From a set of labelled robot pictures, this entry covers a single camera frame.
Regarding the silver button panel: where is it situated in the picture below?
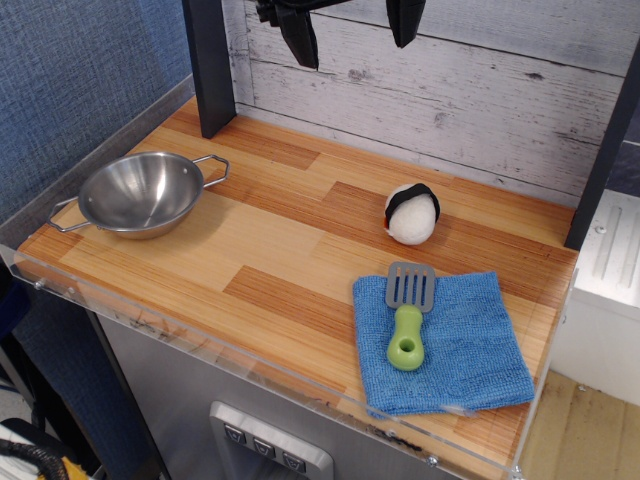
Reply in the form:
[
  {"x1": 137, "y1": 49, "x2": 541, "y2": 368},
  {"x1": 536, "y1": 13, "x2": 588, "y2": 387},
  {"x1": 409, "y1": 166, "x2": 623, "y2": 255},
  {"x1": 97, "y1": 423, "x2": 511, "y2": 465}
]
[{"x1": 209, "y1": 401, "x2": 334, "y2": 479}]

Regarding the white appliance at right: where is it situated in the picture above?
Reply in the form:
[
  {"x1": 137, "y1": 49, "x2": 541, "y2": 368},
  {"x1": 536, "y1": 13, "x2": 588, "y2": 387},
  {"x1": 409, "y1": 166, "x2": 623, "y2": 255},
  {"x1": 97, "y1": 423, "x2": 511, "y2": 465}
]
[{"x1": 550, "y1": 190, "x2": 639, "y2": 405}]

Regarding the black braided cable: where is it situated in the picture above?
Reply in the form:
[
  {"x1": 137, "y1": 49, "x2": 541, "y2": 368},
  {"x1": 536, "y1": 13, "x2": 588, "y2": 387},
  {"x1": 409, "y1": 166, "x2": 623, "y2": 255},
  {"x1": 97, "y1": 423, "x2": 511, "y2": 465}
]
[{"x1": 0, "y1": 439, "x2": 69, "y2": 480}]

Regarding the dark post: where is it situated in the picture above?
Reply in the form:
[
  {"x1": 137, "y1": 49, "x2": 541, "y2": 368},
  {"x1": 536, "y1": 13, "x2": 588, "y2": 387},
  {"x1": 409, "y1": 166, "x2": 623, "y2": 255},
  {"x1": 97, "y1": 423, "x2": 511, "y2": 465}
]
[
  {"x1": 564, "y1": 45, "x2": 639, "y2": 251},
  {"x1": 182, "y1": 0, "x2": 236, "y2": 139}
]

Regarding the dark left post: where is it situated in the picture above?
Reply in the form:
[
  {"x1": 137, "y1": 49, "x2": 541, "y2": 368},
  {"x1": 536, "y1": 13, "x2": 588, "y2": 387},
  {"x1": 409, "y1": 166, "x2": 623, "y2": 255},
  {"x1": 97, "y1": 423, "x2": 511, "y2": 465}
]
[{"x1": 182, "y1": 0, "x2": 236, "y2": 139}]

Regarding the green handled grey spatula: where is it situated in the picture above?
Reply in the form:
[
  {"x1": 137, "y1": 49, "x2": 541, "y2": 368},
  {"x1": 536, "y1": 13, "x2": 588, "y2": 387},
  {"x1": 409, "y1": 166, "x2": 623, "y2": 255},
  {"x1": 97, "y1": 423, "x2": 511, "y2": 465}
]
[{"x1": 385, "y1": 262, "x2": 436, "y2": 371}]

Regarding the white black sushi toy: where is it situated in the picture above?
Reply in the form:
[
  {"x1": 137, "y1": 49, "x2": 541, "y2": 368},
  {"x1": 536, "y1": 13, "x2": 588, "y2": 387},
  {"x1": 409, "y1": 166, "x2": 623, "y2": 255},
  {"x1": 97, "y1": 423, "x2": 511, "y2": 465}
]
[{"x1": 384, "y1": 183, "x2": 441, "y2": 246}]

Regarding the clear acrylic front guard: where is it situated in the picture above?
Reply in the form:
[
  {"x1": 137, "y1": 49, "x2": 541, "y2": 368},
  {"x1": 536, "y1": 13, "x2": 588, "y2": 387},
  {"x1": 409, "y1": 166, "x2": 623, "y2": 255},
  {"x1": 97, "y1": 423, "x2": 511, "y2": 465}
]
[{"x1": 0, "y1": 243, "x2": 580, "y2": 480}]

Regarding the blue towel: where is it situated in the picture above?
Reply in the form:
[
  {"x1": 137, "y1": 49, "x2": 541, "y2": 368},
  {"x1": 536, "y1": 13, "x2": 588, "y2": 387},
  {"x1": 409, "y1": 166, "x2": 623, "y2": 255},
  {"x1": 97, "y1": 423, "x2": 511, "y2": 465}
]
[{"x1": 353, "y1": 272, "x2": 535, "y2": 418}]

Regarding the yellow object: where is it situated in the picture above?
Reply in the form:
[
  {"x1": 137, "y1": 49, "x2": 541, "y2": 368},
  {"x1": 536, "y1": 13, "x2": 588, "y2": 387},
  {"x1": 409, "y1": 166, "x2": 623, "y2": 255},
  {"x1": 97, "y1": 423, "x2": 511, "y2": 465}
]
[{"x1": 62, "y1": 457, "x2": 92, "y2": 480}]

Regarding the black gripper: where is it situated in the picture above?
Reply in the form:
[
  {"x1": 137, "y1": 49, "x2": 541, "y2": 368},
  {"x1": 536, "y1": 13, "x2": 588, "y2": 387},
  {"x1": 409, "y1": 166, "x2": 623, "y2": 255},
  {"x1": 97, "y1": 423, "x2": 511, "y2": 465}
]
[{"x1": 255, "y1": 0, "x2": 426, "y2": 69}]

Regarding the dark right post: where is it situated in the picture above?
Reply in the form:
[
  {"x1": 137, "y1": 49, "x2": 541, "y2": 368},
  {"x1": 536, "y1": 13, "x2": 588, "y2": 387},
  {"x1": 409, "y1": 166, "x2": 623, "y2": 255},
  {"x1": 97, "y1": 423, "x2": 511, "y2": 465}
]
[{"x1": 564, "y1": 45, "x2": 639, "y2": 251}]

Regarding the steel bowl with handles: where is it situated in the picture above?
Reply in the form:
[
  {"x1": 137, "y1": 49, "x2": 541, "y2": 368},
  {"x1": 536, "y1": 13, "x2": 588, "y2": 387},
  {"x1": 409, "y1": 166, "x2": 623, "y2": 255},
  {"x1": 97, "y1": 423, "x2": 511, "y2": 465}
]
[{"x1": 47, "y1": 152, "x2": 231, "y2": 240}]

